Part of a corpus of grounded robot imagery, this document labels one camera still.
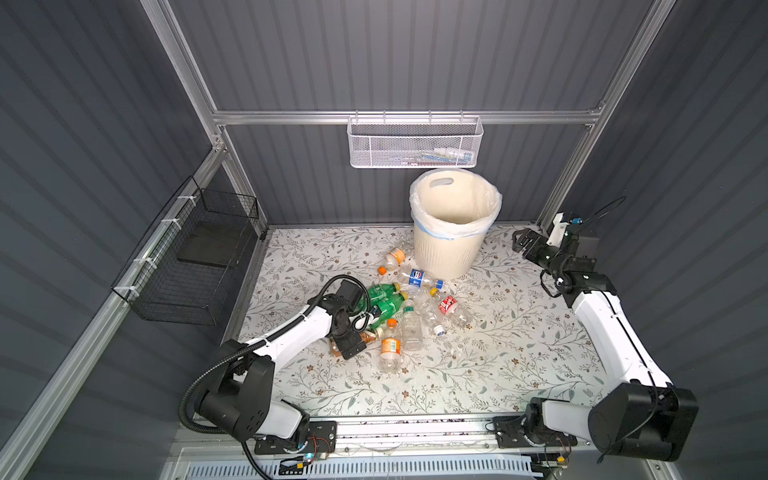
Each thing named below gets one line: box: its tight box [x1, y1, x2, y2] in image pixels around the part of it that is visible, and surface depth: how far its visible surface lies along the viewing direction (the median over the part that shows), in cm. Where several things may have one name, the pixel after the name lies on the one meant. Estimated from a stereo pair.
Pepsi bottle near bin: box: [396, 268, 446, 295], surface depth 102 cm
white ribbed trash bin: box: [409, 168, 502, 280], surface depth 96 cm
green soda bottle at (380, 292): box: [367, 283, 401, 303], surface depth 100 cm
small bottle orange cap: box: [377, 247, 406, 276], surface depth 107 cm
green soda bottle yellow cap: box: [368, 291, 409, 329], surface depth 94 cm
